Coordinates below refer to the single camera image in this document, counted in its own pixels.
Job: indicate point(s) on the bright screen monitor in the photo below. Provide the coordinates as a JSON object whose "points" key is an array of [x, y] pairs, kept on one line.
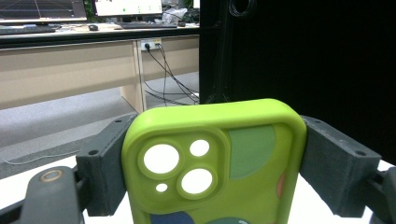
{"points": [[127, 6]]}

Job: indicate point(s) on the dark screen monitor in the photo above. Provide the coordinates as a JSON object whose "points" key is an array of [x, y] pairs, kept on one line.
{"points": [[40, 9]]}

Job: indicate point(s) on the white power outlet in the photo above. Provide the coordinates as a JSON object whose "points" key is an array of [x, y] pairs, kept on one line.
{"points": [[151, 44]]}

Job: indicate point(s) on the black computer mouse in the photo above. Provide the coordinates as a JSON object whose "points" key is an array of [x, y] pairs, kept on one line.
{"points": [[93, 27]]}

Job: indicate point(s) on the black keyboard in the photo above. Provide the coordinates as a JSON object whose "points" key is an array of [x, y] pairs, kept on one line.
{"points": [[25, 30], [146, 25]]}

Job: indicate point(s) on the green patterned phone case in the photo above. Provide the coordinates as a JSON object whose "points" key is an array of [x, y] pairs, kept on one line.
{"points": [[255, 196]]}

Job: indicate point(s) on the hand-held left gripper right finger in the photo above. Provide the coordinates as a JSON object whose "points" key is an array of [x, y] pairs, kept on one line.
{"points": [[339, 168]]}

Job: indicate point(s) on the beige wooden desk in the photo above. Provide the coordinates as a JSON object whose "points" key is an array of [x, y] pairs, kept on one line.
{"points": [[62, 68]]}

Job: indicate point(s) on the black curtain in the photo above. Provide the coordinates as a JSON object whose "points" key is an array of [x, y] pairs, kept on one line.
{"points": [[311, 56]]}

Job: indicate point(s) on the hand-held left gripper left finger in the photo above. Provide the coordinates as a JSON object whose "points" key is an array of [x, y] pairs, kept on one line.
{"points": [[102, 168]]}

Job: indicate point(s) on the clear plastic bag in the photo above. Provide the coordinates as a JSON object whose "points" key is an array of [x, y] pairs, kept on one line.
{"points": [[174, 15]]}

